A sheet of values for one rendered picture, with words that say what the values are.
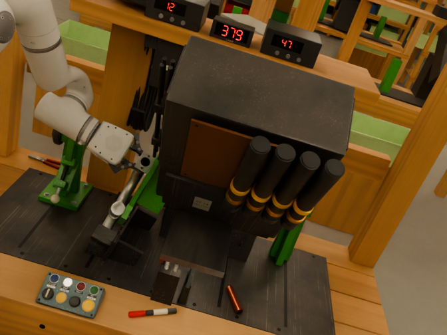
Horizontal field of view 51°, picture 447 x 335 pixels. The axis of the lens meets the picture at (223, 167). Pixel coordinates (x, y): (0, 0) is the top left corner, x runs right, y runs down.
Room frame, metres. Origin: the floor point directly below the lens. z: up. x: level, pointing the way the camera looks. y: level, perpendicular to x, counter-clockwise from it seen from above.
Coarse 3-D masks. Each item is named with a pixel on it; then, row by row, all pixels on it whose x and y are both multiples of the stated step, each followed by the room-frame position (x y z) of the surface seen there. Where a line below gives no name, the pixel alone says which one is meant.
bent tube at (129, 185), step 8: (144, 152) 1.15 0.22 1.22; (144, 160) 1.18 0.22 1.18; (152, 160) 1.14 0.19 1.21; (136, 168) 1.12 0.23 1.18; (144, 168) 1.12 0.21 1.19; (136, 176) 1.19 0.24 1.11; (128, 184) 1.18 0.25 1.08; (136, 184) 1.19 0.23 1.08; (128, 192) 1.17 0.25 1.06; (120, 200) 1.15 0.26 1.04; (104, 224) 1.08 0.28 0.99; (112, 224) 1.09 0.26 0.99
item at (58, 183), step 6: (84, 150) 1.32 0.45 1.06; (66, 162) 1.24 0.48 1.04; (72, 162) 1.25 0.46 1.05; (60, 168) 1.25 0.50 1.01; (66, 168) 1.24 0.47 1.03; (72, 168) 1.26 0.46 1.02; (60, 174) 1.24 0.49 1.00; (66, 174) 1.23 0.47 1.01; (72, 174) 1.25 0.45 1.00; (60, 180) 1.21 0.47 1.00; (66, 180) 1.23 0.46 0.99; (72, 180) 1.24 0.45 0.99; (54, 186) 1.21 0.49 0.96; (60, 186) 1.19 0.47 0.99; (66, 186) 1.21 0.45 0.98
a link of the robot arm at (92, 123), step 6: (90, 120) 1.13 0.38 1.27; (96, 120) 1.15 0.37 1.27; (84, 126) 1.11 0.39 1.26; (90, 126) 1.12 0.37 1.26; (96, 126) 1.14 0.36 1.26; (84, 132) 1.11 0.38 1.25; (90, 132) 1.12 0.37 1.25; (78, 138) 1.10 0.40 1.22; (84, 138) 1.10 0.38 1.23; (84, 144) 1.13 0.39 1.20
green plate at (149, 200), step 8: (152, 168) 1.05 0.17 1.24; (152, 176) 1.06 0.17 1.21; (144, 184) 1.05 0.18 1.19; (152, 184) 1.06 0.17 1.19; (136, 192) 1.05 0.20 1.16; (144, 192) 1.06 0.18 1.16; (152, 192) 1.06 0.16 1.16; (136, 200) 1.05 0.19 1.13; (144, 200) 1.06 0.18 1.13; (152, 200) 1.06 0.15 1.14; (160, 200) 1.06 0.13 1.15; (152, 208) 1.06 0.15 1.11; (160, 208) 1.06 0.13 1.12
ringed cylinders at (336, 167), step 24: (264, 144) 0.79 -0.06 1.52; (288, 144) 0.81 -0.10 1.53; (240, 168) 0.83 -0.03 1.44; (312, 168) 0.78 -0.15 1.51; (336, 168) 0.79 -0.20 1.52; (240, 192) 0.87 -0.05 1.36; (264, 192) 0.85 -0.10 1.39; (288, 192) 0.84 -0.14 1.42; (312, 192) 0.83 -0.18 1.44; (264, 216) 0.93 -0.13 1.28; (288, 216) 0.91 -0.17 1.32
